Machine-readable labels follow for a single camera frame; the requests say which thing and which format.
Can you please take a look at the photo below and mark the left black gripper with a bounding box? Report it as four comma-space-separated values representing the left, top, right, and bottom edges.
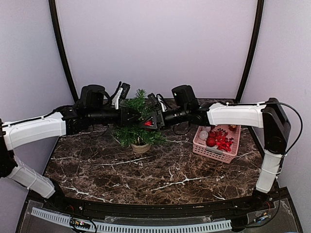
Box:
87, 105, 141, 128

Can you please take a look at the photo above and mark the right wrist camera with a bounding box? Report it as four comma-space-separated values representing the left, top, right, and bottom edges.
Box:
147, 93, 168, 112

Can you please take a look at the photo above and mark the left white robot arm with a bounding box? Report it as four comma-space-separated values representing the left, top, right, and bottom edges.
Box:
0, 82, 140, 212

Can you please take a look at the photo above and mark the left black frame pole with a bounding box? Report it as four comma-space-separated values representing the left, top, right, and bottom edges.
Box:
48, 0, 78, 101

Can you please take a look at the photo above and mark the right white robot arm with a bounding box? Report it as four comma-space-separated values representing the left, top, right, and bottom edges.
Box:
139, 85, 291, 211

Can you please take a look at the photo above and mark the black frame pole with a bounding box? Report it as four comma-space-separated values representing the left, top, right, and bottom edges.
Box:
235, 0, 265, 102
48, 0, 78, 101

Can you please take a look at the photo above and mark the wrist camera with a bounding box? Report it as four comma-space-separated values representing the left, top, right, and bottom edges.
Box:
111, 82, 130, 110
147, 93, 168, 112

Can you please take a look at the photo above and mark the white perforated cable duct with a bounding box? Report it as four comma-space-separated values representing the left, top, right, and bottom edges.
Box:
30, 207, 233, 233

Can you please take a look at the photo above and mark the pink plastic basket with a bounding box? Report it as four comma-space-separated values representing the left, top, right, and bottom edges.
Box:
192, 125, 241, 164

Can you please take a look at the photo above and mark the right black frame pole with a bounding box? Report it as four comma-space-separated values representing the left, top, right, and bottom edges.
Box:
235, 0, 265, 102

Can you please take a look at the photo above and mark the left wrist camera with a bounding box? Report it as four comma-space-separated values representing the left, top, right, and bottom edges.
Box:
111, 82, 130, 110

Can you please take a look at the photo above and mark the small green christmas tree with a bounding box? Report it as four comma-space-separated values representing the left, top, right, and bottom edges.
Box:
113, 89, 167, 154

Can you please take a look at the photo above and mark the red ball ornament cluster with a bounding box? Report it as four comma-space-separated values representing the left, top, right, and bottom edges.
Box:
206, 125, 237, 152

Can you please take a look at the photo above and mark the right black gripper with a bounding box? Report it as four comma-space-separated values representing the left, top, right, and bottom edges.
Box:
139, 105, 189, 130

